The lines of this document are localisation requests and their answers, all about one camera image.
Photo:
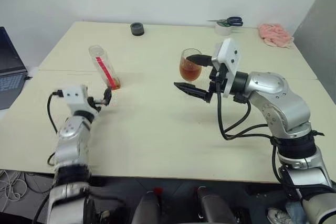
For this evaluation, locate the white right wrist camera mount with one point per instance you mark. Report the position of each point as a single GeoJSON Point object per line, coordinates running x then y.
{"type": "Point", "coordinates": [231, 56]}

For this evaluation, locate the dark grey round lid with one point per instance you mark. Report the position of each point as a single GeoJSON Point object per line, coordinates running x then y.
{"type": "Point", "coordinates": [137, 29]}

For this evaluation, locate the small red knob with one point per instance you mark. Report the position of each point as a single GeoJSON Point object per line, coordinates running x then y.
{"type": "Point", "coordinates": [157, 191]}

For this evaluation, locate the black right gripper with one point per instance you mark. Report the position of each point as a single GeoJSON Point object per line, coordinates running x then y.
{"type": "Point", "coordinates": [219, 77]}

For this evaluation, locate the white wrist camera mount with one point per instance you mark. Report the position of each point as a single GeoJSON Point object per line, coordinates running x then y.
{"type": "Point", "coordinates": [231, 56]}
{"type": "Point", "coordinates": [74, 95]}

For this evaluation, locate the clear wine glass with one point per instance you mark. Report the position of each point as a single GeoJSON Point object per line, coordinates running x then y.
{"type": "Point", "coordinates": [189, 73]}

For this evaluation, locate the grey partition panel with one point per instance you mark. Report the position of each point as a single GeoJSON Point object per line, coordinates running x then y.
{"type": "Point", "coordinates": [319, 24]}

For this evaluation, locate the dark rounded shape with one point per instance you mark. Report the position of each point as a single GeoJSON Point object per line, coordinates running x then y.
{"type": "Point", "coordinates": [214, 205]}
{"type": "Point", "coordinates": [148, 208]}

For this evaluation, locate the white cup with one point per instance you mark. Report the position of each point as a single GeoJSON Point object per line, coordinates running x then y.
{"type": "Point", "coordinates": [223, 30]}

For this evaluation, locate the pink cloth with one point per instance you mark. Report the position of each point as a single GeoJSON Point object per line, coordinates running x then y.
{"type": "Point", "coordinates": [274, 35]}

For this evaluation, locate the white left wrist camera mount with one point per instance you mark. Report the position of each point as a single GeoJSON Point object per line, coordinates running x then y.
{"type": "Point", "coordinates": [74, 95]}

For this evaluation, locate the clear bottle with red label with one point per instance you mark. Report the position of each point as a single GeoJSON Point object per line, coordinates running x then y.
{"type": "Point", "coordinates": [102, 64]}

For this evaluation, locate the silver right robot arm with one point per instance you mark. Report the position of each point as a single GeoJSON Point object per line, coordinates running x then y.
{"type": "Point", "coordinates": [278, 98]}

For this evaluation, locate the dark laptop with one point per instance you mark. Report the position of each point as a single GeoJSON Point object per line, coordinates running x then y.
{"type": "Point", "coordinates": [9, 56]}

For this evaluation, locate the white sneaker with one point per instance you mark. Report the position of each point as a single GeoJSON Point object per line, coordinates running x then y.
{"type": "Point", "coordinates": [278, 216]}

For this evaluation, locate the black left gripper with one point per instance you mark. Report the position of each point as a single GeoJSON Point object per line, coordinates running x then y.
{"type": "Point", "coordinates": [95, 104]}

